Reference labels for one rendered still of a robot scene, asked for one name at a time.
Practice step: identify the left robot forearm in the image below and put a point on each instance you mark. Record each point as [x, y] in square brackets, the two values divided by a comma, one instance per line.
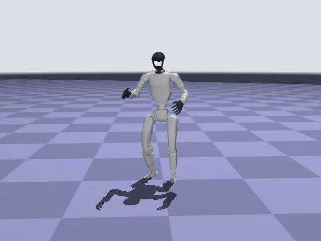
[184, 97]

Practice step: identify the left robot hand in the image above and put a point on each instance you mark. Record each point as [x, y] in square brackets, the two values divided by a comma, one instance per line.
[179, 105]

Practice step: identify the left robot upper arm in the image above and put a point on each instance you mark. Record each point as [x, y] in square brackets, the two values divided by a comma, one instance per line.
[174, 77]

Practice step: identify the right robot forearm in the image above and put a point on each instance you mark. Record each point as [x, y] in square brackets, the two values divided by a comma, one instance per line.
[133, 94]

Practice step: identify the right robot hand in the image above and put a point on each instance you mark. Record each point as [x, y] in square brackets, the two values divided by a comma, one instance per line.
[126, 94]

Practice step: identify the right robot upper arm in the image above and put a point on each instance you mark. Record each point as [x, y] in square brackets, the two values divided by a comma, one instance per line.
[141, 84]

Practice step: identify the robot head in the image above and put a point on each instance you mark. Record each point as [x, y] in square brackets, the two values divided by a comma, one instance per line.
[158, 56]

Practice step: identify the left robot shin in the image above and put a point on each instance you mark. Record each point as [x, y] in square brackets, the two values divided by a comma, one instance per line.
[173, 163]

